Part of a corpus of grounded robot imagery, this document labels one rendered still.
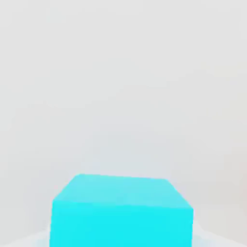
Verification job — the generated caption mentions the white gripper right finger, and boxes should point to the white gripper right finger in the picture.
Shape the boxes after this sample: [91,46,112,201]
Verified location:
[192,221,247,247]

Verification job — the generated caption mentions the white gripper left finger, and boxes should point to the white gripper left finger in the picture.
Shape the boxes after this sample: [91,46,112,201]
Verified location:
[4,229,51,247]

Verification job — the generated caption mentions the small cyan cube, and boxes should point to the small cyan cube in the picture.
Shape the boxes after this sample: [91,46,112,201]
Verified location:
[49,173,194,247]

